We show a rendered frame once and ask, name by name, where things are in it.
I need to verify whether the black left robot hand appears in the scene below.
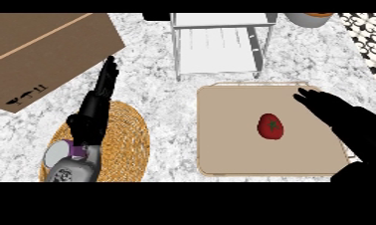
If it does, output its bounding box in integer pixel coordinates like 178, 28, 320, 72
65, 55, 121, 148

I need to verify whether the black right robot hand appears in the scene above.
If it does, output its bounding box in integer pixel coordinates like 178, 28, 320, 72
292, 87, 376, 183

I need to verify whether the red tomato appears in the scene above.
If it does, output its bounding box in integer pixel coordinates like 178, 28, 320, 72
255, 112, 284, 141

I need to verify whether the beige tray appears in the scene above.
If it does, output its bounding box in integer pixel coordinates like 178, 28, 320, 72
195, 81, 363, 177

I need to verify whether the white tiered basket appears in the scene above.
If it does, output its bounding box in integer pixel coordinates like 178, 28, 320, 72
169, 12, 279, 82

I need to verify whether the round woven wicker placemat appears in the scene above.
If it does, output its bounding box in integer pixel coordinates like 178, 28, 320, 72
38, 100, 152, 183

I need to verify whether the brown cardboard box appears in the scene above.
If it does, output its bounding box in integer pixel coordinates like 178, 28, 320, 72
0, 12, 128, 114

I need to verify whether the black and white patterned cloth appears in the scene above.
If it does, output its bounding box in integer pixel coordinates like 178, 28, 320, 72
336, 12, 376, 71

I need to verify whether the black object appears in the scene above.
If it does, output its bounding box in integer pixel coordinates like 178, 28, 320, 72
141, 12, 172, 22

